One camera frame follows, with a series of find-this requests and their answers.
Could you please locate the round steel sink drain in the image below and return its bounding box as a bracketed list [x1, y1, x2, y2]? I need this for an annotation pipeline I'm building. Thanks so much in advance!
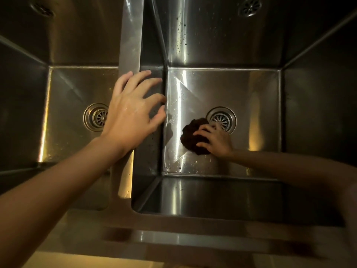
[206, 106, 238, 135]
[83, 103, 109, 133]

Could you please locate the person's left hand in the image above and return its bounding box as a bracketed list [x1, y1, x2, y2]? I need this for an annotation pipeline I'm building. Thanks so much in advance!
[100, 70, 168, 161]

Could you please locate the dark brown cleaning cloth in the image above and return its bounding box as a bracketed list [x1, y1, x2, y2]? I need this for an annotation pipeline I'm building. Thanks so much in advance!
[180, 117, 214, 155]

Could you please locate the person's left forearm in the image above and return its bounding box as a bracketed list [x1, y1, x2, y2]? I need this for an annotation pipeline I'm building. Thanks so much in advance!
[0, 135, 126, 268]

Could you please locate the person's right hand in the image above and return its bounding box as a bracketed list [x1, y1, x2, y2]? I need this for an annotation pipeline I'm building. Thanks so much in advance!
[192, 121, 234, 159]

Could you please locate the person's right forearm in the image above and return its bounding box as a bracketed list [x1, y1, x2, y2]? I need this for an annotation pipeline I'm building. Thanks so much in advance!
[227, 149, 357, 198]

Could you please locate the stainless steel sink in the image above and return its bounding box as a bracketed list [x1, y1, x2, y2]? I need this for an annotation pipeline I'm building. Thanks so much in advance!
[0, 0, 357, 268]

